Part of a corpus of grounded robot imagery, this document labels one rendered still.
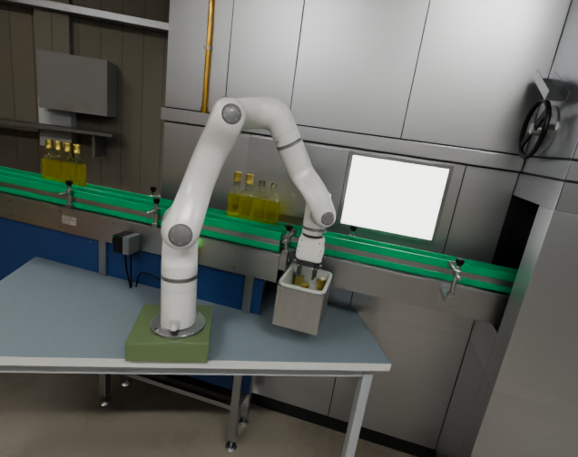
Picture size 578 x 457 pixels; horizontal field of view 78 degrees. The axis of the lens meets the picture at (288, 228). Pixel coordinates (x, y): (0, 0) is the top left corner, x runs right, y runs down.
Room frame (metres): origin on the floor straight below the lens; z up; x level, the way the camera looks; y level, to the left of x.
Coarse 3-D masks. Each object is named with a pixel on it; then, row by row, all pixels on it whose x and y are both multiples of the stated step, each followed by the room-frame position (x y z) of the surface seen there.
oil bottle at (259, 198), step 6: (258, 192) 1.54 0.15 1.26; (264, 192) 1.56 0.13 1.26; (252, 198) 1.54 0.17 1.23; (258, 198) 1.53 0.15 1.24; (264, 198) 1.53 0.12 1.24; (252, 204) 1.54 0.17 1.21; (258, 204) 1.53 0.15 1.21; (252, 210) 1.54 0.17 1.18; (258, 210) 1.53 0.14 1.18; (252, 216) 1.53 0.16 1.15; (258, 216) 1.53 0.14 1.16
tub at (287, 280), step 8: (288, 272) 1.29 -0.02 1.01; (304, 272) 1.37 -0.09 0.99; (320, 272) 1.36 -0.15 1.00; (328, 272) 1.35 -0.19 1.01; (280, 280) 1.20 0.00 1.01; (288, 280) 1.29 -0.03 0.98; (304, 280) 1.37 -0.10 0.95; (312, 280) 1.36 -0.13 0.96; (328, 280) 1.26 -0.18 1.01; (296, 288) 1.16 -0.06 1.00; (304, 288) 1.16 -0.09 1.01; (312, 288) 1.33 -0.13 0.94
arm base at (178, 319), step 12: (168, 288) 1.07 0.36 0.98; (180, 288) 1.07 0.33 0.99; (192, 288) 1.10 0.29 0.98; (168, 300) 1.07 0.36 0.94; (180, 300) 1.07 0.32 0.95; (192, 300) 1.10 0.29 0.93; (168, 312) 1.07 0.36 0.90; (180, 312) 1.07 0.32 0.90; (192, 312) 1.11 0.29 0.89; (156, 324) 1.10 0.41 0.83; (168, 324) 1.07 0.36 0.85; (180, 324) 1.07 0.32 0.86; (192, 324) 1.11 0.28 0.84; (204, 324) 1.13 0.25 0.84; (168, 336) 1.03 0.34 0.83; (180, 336) 1.04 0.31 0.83
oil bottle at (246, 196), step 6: (246, 192) 1.54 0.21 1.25; (252, 192) 1.55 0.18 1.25; (240, 198) 1.54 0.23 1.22; (246, 198) 1.54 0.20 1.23; (240, 204) 1.54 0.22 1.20; (246, 204) 1.54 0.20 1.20; (240, 210) 1.54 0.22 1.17; (246, 210) 1.54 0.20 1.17; (240, 216) 1.54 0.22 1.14; (246, 216) 1.54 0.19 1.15
